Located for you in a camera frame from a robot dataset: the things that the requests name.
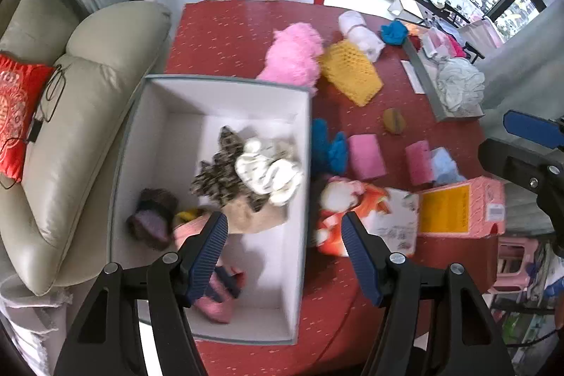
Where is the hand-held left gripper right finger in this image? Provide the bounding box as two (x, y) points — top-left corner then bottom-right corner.
(341, 211), (514, 376)

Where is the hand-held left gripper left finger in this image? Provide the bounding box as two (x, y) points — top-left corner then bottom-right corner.
(53, 211), (230, 376)

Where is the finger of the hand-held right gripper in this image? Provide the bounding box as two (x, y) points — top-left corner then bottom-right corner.
(478, 137), (564, 258)
(502, 109), (564, 150)

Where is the yellow knit cloth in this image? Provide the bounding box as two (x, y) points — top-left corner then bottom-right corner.
(174, 209), (208, 227)

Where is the pink cloth with navy stripes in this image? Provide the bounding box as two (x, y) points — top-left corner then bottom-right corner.
(194, 265), (246, 324)

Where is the white storage box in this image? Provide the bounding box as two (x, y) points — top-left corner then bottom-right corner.
(108, 74), (313, 346)

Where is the beige soft cloth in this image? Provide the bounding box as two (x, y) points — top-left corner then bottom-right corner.
(216, 195), (289, 235)

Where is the dark brown fuzzy cloth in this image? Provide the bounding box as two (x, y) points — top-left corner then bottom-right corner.
(125, 187), (179, 250)

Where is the leopard print cloth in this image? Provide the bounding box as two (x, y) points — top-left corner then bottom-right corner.
(190, 126), (269, 211)

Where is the white patterned fluffy cloth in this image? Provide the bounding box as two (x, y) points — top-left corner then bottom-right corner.
(235, 137), (306, 207)

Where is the pink box with yellow label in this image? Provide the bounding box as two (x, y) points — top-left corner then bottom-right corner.
(416, 177), (507, 238)

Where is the orange printed tissue pack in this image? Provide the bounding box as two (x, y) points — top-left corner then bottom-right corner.
(315, 175), (420, 258)

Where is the light blue cloth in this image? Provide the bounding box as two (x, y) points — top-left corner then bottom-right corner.
(429, 147), (463, 185)

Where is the white crumpled cloth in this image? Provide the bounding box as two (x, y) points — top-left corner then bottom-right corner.
(434, 58), (485, 112)

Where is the small pink sponge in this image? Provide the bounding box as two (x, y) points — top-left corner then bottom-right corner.
(405, 140), (435, 186)

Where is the pink folded towel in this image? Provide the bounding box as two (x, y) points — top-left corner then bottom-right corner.
(348, 134), (388, 180)

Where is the pink plastic stool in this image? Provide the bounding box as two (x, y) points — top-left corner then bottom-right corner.
(493, 237), (541, 295)

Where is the grey tray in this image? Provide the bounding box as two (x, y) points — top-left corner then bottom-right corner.
(403, 35), (485, 122)

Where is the pink translucent bag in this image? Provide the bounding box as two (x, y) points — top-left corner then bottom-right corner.
(458, 18), (505, 48)

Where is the blue fuzzy sock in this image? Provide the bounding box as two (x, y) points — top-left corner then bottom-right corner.
(328, 131), (350, 174)
(312, 118), (332, 172)

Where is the olive brown round pouch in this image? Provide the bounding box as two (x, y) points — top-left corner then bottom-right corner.
(382, 108), (407, 135)

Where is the white paper card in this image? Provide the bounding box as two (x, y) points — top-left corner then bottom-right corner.
(400, 60), (426, 95)

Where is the blue fluffy cloth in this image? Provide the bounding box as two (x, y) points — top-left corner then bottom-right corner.
(380, 21), (410, 47)

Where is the white flat box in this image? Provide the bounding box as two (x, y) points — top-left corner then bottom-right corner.
(388, 0), (435, 22)

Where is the yellow mesh sponge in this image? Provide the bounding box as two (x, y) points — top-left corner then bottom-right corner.
(318, 40), (383, 107)

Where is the grey-green leather sofa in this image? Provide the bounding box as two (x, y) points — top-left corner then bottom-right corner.
(0, 0), (172, 297)

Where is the white rolled cloth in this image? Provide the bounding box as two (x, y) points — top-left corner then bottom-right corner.
(338, 10), (385, 62)

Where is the grey fringed blanket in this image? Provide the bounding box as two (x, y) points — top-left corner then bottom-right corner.
(0, 288), (73, 376)

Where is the pink fluffy plush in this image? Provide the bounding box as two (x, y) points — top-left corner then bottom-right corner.
(256, 23), (324, 95)

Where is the red embroidered cushion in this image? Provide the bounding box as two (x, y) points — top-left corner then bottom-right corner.
(0, 52), (56, 183)

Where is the black cable with adapter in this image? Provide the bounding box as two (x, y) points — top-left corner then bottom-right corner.
(0, 65), (69, 189)

